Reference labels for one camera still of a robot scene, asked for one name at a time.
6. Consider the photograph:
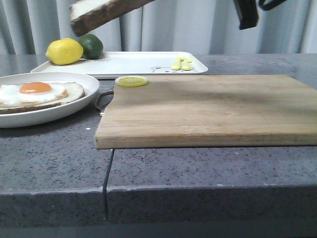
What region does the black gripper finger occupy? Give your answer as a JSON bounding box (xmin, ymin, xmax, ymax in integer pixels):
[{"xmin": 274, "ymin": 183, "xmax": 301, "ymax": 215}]
[{"xmin": 234, "ymin": 0, "xmax": 259, "ymax": 30}]

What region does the bread slice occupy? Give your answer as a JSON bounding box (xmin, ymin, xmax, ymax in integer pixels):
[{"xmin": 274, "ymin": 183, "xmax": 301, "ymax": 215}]
[
  {"xmin": 70, "ymin": 0, "xmax": 152, "ymax": 36},
  {"xmin": 0, "ymin": 82, "xmax": 85, "ymax": 115}
]

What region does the white round plate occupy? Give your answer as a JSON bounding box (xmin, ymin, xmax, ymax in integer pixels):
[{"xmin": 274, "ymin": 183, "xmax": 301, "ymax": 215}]
[{"xmin": 0, "ymin": 72, "xmax": 100, "ymax": 128}]

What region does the fried egg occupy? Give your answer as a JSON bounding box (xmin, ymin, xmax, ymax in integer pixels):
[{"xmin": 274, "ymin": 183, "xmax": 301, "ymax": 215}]
[{"xmin": 0, "ymin": 82, "xmax": 67, "ymax": 108}]

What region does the white bear tray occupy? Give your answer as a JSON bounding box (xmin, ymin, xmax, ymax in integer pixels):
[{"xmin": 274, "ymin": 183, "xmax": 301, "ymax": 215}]
[{"xmin": 31, "ymin": 52, "xmax": 208, "ymax": 79}]

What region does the wooden cutting board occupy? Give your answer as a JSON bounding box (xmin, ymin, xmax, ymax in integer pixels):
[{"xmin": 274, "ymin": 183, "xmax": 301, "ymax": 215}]
[{"xmin": 95, "ymin": 75, "xmax": 317, "ymax": 149}]

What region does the lemon slice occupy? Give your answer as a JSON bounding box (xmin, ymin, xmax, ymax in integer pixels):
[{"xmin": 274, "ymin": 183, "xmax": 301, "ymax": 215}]
[{"xmin": 115, "ymin": 75, "xmax": 149, "ymax": 87}]

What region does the green lime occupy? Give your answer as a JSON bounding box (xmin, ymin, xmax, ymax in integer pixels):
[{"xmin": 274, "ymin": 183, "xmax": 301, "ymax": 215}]
[{"xmin": 78, "ymin": 34, "xmax": 104, "ymax": 60}]

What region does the yellow lemon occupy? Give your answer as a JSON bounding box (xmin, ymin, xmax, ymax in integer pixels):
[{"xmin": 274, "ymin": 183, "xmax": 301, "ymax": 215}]
[{"xmin": 46, "ymin": 38, "xmax": 83, "ymax": 65}]

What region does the grey curtain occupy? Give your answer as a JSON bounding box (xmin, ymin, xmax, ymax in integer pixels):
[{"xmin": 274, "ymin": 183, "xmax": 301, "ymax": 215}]
[{"xmin": 0, "ymin": 0, "xmax": 317, "ymax": 55}]

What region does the black cable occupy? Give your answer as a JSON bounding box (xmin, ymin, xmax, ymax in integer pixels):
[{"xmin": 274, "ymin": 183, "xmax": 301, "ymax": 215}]
[{"xmin": 257, "ymin": 0, "xmax": 288, "ymax": 11}]

